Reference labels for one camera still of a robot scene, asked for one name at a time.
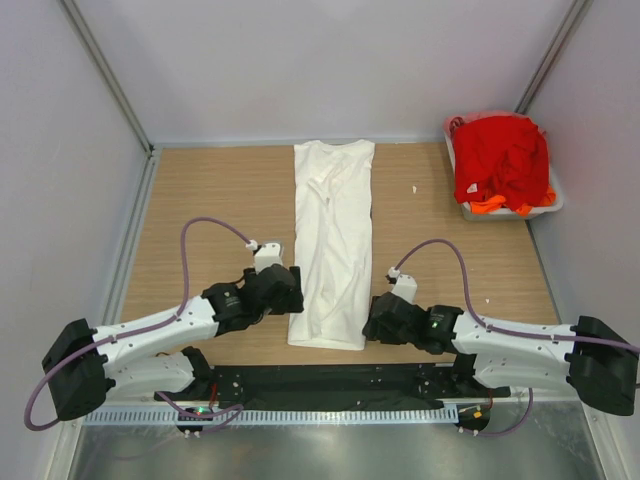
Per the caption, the grey perforated plastic basket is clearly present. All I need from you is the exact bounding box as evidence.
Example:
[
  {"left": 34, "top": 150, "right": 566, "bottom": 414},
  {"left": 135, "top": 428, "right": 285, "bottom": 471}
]
[{"left": 443, "top": 113, "right": 565, "bottom": 221}]

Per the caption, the slotted cable duct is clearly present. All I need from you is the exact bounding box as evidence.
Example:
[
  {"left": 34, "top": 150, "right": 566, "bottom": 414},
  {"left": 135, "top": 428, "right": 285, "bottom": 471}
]
[{"left": 84, "top": 404, "right": 459, "bottom": 426}]

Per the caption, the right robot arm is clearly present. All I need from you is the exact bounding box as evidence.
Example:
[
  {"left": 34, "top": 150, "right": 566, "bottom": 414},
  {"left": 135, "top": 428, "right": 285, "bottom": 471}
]
[{"left": 363, "top": 292, "right": 639, "bottom": 416}]

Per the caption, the orange garment in basket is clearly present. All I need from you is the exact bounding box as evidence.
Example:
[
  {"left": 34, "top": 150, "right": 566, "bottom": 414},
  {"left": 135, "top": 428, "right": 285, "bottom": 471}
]
[{"left": 470, "top": 185, "right": 557, "bottom": 217}]

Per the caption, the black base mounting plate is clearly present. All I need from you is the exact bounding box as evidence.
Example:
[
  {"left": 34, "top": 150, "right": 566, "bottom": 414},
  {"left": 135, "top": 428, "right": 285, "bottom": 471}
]
[{"left": 167, "top": 363, "right": 511, "bottom": 411}]

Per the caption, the aluminium frame rail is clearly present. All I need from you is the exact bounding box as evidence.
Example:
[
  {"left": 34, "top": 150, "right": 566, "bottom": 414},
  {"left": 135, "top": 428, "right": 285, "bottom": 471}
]
[{"left": 59, "top": 362, "right": 609, "bottom": 407}]

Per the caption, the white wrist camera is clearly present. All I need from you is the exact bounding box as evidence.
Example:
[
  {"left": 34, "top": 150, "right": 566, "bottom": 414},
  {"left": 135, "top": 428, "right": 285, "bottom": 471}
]
[
  {"left": 386, "top": 267, "right": 418, "bottom": 304},
  {"left": 245, "top": 240, "right": 283, "bottom": 273}
]

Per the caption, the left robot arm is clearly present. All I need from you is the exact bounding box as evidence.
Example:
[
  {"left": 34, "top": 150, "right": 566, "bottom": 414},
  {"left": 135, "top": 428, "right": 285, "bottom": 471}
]
[{"left": 42, "top": 264, "right": 303, "bottom": 421}]

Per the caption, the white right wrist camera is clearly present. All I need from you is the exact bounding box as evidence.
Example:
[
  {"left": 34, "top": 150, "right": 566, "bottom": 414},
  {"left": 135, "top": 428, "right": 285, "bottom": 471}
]
[{"left": 386, "top": 267, "right": 418, "bottom": 304}]

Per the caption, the white t-shirt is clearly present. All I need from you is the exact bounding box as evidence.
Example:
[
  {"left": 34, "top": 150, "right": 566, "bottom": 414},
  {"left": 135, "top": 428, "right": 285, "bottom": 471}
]
[{"left": 288, "top": 140, "right": 375, "bottom": 351}]

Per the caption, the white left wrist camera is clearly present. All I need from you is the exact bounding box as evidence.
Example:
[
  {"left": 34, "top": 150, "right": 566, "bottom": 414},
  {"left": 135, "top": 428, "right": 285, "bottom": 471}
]
[{"left": 245, "top": 240, "right": 283, "bottom": 273}]

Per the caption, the red t-shirt in basket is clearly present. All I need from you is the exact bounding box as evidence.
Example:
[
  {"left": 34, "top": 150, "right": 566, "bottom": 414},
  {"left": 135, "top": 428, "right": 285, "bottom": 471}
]
[{"left": 452, "top": 114, "right": 551, "bottom": 207}]

